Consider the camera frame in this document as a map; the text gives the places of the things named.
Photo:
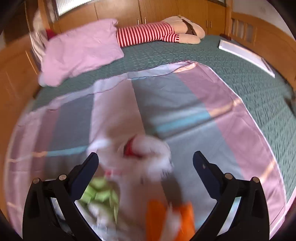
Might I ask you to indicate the wooden bed frame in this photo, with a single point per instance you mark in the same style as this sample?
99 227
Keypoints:
19 70

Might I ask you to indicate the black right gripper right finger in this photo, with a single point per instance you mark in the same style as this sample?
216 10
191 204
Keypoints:
240 212

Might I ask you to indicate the wooden wall cabinets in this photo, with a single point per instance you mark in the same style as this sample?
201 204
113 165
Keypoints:
213 16

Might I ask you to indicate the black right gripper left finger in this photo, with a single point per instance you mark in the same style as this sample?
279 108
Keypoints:
40 220

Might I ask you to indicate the purple plaid bed sheet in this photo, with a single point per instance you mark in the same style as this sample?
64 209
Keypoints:
186 104

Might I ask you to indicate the striped plush doll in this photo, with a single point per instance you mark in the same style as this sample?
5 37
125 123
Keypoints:
175 29

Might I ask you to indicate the green white wrapper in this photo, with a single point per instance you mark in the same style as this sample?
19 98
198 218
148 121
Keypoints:
101 201

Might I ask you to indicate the pink pillow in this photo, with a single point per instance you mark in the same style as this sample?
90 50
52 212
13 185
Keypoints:
79 50

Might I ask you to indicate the orange plastic wrapper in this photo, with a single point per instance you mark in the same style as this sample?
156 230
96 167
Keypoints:
168 222

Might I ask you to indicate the white flat panel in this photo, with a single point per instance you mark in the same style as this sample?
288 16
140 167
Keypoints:
246 55

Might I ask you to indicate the green bed mat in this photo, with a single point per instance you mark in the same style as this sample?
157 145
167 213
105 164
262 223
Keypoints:
265 97

